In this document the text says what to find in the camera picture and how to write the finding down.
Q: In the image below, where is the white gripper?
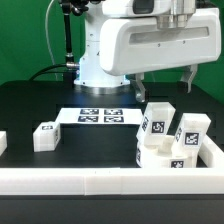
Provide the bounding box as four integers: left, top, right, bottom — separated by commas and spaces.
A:
99, 0, 221, 103

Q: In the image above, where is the white round stool seat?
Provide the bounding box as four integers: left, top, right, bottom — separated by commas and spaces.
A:
136, 135, 198, 169

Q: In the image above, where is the white marker sheet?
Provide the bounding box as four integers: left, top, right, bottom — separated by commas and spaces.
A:
56, 108, 143, 125

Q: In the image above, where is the black cable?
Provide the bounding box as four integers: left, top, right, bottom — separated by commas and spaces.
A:
29, 63, 78, 82

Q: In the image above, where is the white U-shaped obstacle wall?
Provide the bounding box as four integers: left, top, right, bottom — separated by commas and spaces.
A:
0, 138, 224, 195

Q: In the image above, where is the white cable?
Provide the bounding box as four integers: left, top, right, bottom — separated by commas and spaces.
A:
44, 0, 60, 81

